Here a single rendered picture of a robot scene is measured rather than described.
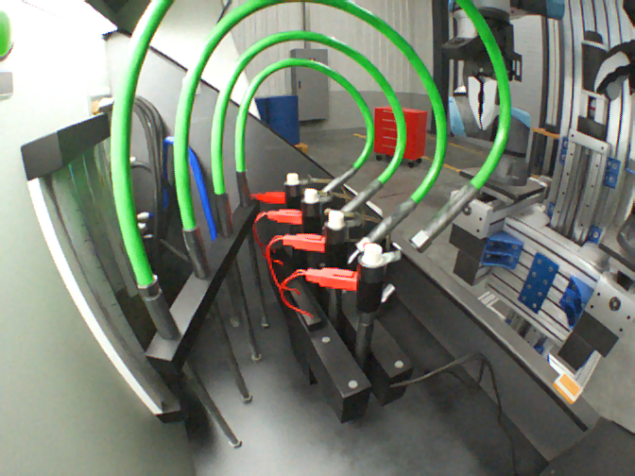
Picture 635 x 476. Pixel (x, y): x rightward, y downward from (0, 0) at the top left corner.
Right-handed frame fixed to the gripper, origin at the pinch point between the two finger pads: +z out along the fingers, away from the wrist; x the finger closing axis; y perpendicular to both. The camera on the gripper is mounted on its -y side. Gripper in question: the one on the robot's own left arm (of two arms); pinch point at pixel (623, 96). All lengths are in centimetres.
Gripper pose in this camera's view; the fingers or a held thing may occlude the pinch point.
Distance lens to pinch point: 39.3
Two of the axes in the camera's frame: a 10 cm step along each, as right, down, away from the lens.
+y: 7.0, 4.2, 5.7
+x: -1.9, -6.7, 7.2
